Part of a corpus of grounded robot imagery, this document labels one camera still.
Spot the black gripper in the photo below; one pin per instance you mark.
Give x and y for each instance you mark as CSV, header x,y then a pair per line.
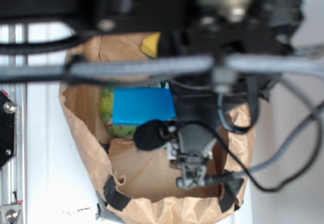
x,y
219,29

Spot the blue rectangular block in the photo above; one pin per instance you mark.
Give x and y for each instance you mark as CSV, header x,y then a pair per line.
x,y
136,106

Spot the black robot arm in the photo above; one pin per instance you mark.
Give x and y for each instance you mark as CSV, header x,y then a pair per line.
x,y
91,18

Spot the yellow sponge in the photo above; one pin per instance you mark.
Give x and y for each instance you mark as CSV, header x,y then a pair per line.
x,y
149,45

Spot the light blue cloth rag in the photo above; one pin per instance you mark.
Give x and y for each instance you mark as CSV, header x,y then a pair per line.
x,y
161,84

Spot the black foam microphone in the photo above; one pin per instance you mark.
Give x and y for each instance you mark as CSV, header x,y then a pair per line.
x,y
147,136

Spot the green plush toy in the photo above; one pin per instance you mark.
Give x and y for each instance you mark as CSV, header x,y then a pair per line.
x,y
106,111

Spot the brown paper bag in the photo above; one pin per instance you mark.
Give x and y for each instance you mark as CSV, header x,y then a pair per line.
x,y
140,187

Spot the black mounting bracket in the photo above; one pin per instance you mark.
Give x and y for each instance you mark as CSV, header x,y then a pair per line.
x,y
8,129

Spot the aluminium frame rail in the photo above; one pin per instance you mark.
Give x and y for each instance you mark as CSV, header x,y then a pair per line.
x,y
13,175

